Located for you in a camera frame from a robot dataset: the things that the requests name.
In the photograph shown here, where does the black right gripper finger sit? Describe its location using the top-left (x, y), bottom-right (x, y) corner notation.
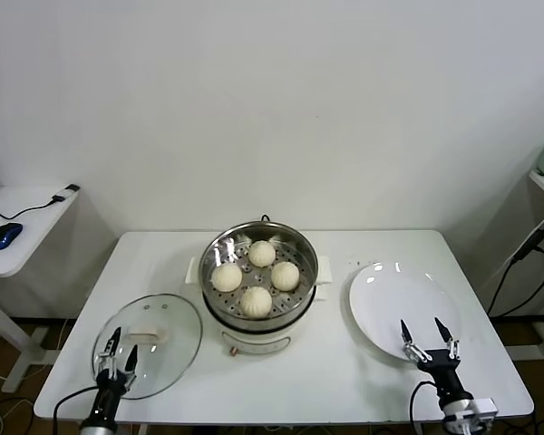
top-left (399, 319), bottom-right (432, 364)
top-left (433, 316), bottom-right (462, 363)

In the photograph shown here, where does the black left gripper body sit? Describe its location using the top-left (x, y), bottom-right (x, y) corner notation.
top-left (90, 367), bottom-right (136, 421)

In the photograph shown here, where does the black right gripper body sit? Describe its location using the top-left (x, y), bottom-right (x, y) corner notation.
top-left (417, 349), bottom-right (472, 407)

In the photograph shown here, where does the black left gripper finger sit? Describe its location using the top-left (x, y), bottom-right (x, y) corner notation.
top-left (122, 344), bottom-right (140, 375)
top-left (97, 326), bottom-right (123, 378)

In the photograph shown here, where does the round glass pot lid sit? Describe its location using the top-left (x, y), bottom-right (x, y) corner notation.
top-left (90, 293), bottom-right (204, 400)

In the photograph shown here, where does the white steamed baozi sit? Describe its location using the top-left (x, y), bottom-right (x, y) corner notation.
top-left (238, 285), bottom-right (273, 318)
top-left (210, 264), bottom-right (244, 293)
top-left (248, 239), bottom-right (277, 268)
top-left (269, 261), bottom-right (300, 291)

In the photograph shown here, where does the stainless steel steamer basket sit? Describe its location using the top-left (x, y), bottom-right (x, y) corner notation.
top-left (184, 220), bottom-right (333, 321)

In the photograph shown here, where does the white round plate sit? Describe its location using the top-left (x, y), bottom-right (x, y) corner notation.
top-left (347, 261), bottom-right (462, 363)

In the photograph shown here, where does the white electric cooker pot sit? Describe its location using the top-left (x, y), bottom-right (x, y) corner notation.
top-left (201, 283), bottom-right (328, 359)

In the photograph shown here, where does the white side table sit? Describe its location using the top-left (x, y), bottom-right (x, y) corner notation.
top-left (0, 184), bottom-right (81, 393)

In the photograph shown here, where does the blue computer mouse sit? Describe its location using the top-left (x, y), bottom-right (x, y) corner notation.
top-left (0, 222), bottom-right (23, 251)

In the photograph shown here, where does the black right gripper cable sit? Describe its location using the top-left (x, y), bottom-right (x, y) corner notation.
top-left (410, 380), bottom-right (441, 435)

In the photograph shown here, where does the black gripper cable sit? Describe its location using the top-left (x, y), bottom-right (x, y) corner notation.
top-left (410, 380), bottom-right (441, 435)
top-left (52, 387), bottom-right (101, 423)

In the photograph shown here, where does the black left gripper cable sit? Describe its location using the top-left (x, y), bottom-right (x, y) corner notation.
top-left (52, 387), bottom-right (101, 423)

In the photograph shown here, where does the black cable with adapter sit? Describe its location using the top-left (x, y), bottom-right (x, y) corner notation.
top-left (0, 183), bottom-right (80, 219)

